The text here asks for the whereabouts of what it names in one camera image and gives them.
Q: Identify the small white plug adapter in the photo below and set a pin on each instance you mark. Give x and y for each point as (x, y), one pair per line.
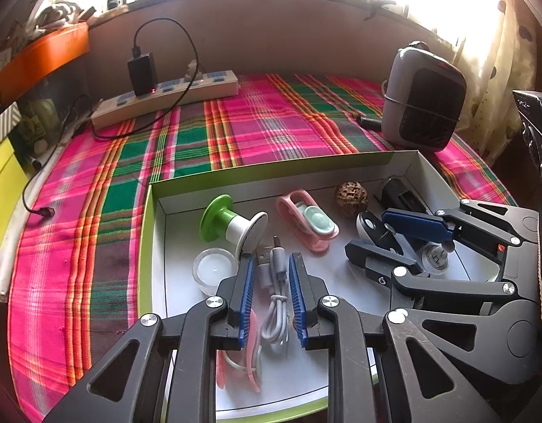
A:
(191, 71)

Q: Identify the spotted cream curtain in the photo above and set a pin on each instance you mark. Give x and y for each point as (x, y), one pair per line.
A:
(499, 75)

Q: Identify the dark window latch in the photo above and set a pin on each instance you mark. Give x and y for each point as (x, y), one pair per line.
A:
(378, 6)

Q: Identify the green striped box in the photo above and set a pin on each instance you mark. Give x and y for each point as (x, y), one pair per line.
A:
(2, 127)

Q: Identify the small black device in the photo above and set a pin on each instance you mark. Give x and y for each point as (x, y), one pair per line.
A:
(398, 194)

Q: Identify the yellow rubber band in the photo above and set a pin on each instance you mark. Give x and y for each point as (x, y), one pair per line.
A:
(540, 273)

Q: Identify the white and black round gadget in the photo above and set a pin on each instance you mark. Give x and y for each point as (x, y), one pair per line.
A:
(365, 229)

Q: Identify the beige power strip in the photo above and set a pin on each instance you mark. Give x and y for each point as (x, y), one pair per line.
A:
(116, 112)

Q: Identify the white plastic bag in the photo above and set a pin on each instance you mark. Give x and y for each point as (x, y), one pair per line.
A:
(55, 9)

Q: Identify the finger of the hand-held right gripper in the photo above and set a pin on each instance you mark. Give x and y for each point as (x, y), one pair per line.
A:
(416, 225)
(376, 257)

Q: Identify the white paper sheet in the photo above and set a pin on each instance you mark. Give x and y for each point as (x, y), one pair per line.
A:
(2, 277)

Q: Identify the green and white spool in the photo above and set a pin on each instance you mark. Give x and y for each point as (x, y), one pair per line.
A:
(229, 224)

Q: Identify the grey space heater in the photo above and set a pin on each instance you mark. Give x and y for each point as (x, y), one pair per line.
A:
(420, 105)

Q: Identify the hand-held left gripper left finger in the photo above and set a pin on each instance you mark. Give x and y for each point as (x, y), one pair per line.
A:
(246, 299)

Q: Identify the black charger adapter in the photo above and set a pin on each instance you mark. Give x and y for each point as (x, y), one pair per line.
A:
(142, 75)

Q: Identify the brown walnut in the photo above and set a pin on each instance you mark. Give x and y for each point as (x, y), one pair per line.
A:
(351, 198)

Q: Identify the orange tray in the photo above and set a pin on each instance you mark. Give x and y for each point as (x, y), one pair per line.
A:
(46, 50)

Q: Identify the yellow box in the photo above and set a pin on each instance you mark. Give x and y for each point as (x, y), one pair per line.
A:
(2, 185)

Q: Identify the small clear candle cup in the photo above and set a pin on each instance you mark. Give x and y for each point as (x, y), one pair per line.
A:
(211, 271)

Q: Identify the shallow white cardboard box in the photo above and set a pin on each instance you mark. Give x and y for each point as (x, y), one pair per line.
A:
(323, 268)

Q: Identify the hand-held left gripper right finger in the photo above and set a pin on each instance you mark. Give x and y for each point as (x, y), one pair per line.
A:
(297, 299)

